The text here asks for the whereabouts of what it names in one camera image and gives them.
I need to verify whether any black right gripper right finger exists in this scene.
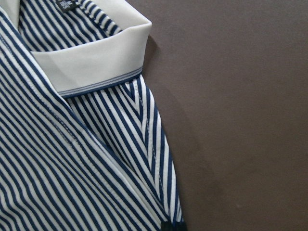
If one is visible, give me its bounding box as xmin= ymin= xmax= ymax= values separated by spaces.
xmin=175 ymin=222 xmax=187 ymax=231

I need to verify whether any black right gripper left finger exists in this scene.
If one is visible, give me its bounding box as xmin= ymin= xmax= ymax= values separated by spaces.
xmin=161 ymin=221 xmax=172 ymax=231

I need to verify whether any blue white striped polo shirt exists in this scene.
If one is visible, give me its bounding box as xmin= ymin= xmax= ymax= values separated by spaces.
xmin=0 ymin=0 xmax=184 ymax=231

